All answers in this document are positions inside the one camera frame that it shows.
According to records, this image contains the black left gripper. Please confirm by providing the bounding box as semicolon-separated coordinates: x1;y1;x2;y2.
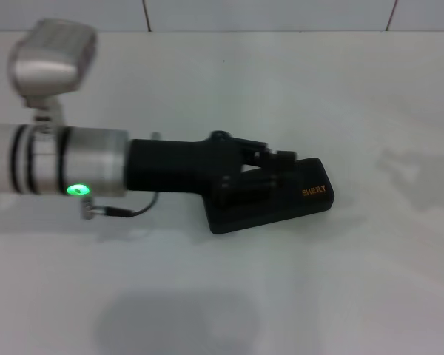
127;129;300;207

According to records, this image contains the left gripper cable with connector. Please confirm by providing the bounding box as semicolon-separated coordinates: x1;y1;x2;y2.
80;190;160;222

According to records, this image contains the black glasses case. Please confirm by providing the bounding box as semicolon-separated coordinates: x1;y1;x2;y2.
205;157;337;235

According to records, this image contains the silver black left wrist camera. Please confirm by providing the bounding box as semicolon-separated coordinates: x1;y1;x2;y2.
6;18;99;130

